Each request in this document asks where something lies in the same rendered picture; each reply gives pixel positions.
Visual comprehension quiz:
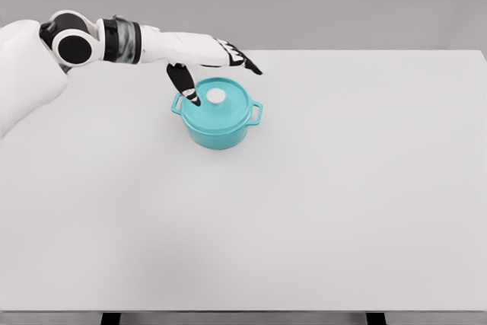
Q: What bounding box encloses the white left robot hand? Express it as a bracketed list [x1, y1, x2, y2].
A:
[165, 30, 264, 108]

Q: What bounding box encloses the teal pot lid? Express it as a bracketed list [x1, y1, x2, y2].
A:
[179, 76, 253, 134]

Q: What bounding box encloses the teal pot with handles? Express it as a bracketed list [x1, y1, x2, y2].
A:
[170, 91, 264, 151]

